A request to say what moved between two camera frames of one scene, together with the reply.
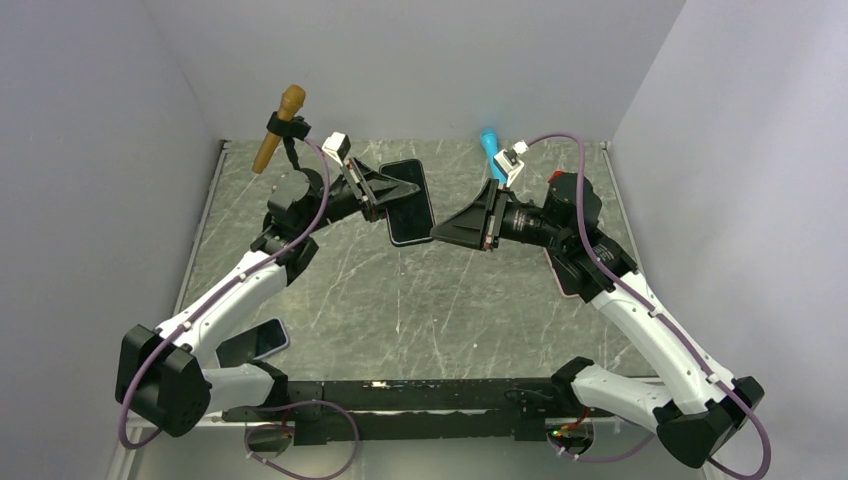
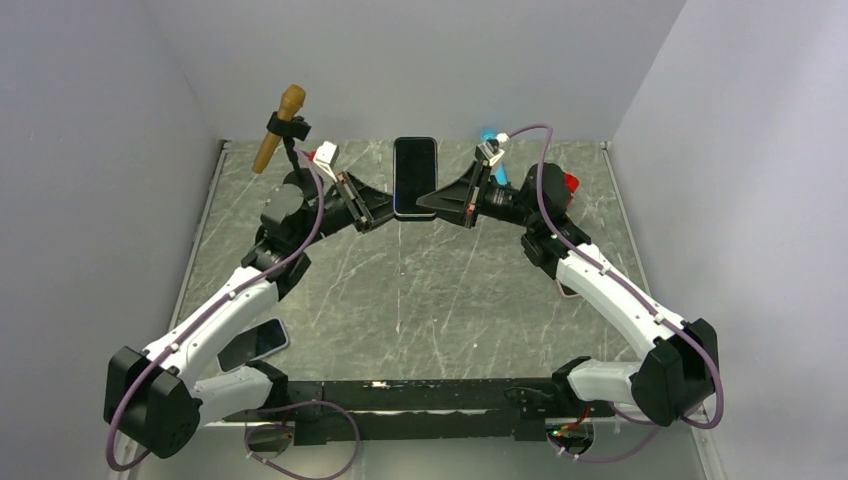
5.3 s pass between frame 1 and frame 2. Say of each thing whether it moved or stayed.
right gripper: moved
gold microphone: stayed
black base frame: stayed
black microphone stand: stayed
